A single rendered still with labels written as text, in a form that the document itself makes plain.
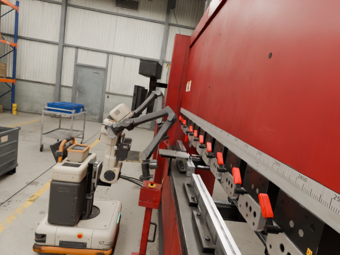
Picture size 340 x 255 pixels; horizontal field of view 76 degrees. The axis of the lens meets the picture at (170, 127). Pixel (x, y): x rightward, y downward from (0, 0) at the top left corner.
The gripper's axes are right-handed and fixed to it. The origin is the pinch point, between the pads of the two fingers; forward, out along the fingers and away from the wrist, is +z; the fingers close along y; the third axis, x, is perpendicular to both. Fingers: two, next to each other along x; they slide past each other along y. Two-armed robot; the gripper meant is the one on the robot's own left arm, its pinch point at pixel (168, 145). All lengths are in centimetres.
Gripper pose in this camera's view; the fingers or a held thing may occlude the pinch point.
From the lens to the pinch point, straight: 205.2
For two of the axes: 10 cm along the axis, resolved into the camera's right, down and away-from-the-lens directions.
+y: -0.6, -1.5, 9.9
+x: -9.3, 3.7, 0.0
